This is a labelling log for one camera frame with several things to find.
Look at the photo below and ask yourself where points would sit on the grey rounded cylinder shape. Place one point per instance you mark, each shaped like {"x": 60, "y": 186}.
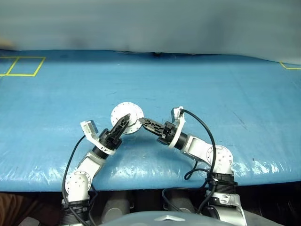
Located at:
{"x": 181, "y": 202}
{"x": 115, "y": 203}

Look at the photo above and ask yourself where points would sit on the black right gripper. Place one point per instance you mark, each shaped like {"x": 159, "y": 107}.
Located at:
{"x": 168, "y": 133}

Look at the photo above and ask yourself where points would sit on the pale backdrop sheet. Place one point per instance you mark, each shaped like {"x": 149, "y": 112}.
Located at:
{"x": 150, "y": 23}

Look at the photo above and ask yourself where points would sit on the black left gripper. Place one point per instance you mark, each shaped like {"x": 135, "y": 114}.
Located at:
{"x": 108, "y": 141}

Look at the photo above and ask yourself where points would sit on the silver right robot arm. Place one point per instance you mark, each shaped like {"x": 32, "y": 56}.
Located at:
{"x": 200, "y": 146}

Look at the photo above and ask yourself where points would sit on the blue plastic table cover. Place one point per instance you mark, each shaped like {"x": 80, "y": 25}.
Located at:
{"x": 70, "y": 99}

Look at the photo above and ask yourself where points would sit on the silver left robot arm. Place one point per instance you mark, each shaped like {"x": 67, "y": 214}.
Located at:
{"x": 77, "y": 183}

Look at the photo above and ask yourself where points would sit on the grey robot torso dome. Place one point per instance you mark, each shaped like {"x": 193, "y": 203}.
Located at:
{"x": 141, "y": 219}

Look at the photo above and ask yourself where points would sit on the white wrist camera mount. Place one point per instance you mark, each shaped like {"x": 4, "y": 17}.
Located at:
{"x": 88, "y": 127}
{"x": 181, "y": 122}

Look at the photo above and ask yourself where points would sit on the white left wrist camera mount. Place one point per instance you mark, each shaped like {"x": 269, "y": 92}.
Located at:
{"x": 88, "y": 127}

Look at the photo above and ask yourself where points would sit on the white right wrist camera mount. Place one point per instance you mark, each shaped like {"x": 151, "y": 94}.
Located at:
{"x": 181, "y": 122}

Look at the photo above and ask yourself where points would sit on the round hinged motor lid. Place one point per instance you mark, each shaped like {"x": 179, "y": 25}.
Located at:
{"x": 122, "y": 110}

